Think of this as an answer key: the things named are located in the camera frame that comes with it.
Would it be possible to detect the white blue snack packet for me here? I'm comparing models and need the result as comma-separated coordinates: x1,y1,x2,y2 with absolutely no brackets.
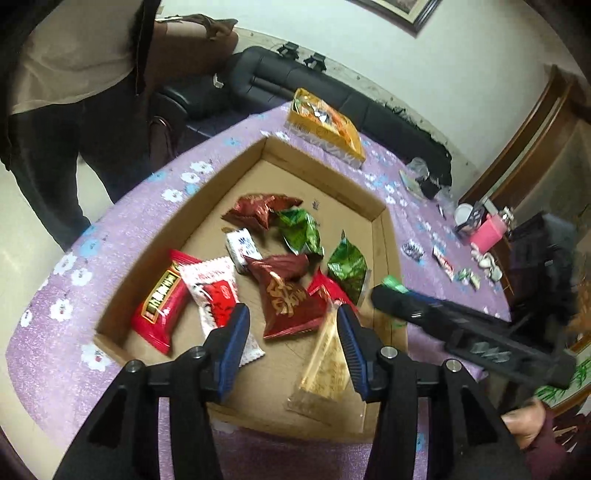
225,226,265,275

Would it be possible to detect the bamboo print panel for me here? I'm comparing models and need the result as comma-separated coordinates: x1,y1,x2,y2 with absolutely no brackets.
533,364,591,416

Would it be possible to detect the bright red foil snack packet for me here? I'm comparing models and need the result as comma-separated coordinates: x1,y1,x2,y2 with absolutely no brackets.
307,268,358,308

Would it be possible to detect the framed wall picture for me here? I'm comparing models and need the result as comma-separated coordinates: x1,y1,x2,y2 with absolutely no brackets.
351,0,444,33

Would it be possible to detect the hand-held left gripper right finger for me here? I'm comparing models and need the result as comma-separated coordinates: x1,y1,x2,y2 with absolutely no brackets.
336,305,532,480

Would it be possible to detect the orange snack box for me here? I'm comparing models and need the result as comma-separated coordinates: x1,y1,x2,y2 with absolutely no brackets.
285,88,366,168

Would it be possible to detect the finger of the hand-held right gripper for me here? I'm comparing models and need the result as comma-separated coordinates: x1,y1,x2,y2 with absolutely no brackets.
370,284,462,352

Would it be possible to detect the cardboard box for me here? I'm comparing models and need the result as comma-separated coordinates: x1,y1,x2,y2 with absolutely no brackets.
92,136,409,439

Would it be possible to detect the purple floral tablecloth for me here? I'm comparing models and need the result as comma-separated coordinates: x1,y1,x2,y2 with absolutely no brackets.
4,99,513,480

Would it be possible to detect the large dark red snack packet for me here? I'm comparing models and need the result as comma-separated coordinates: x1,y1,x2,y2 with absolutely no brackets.
243,253,329,341

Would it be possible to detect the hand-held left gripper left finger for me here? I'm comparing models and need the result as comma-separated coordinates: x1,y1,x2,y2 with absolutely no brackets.
53,302,252,480

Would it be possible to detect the small dark red snack packet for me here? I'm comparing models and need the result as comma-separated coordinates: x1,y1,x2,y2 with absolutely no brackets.
221,193,304,232

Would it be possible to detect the small white red snack packet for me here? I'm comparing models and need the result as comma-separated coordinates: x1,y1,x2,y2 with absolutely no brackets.
431,244,455,282

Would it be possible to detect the pink knit-sleeved thermos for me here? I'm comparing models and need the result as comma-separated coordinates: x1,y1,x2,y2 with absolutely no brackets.
469,208,515,250

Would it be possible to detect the person's right forearm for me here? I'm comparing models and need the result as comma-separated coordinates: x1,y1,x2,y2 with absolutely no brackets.
524,406,591,480

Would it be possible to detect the clear green-ended cake packet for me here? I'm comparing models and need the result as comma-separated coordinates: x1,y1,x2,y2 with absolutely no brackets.
381,274,409,330

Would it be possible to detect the black leather sofa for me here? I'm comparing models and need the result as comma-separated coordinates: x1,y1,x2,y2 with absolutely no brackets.
159,46,453,185

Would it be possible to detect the golden biscuit packet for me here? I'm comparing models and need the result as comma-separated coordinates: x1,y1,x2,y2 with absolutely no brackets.
286,302,356,414

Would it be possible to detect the red yellow-label snack packet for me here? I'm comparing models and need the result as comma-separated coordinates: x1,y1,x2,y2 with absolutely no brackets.
129,249,204,356

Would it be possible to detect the black phone stand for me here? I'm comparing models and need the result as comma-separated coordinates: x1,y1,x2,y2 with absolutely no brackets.
466,198,499,232

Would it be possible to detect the person's right hand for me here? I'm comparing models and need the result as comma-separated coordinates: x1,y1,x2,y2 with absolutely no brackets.
501,399,555,450

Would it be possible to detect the green foil snack packet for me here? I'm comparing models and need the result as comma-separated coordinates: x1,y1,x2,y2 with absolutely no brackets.
276,208,325,257

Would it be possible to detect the green pea snack packet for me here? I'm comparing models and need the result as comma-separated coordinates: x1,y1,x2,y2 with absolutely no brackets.
327,229,371,308

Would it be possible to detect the white plastic container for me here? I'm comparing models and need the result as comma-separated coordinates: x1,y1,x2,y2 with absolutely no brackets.
454,203,476,232

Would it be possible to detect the brown leather bag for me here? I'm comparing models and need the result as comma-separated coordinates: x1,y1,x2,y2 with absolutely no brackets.
145,14,241,174

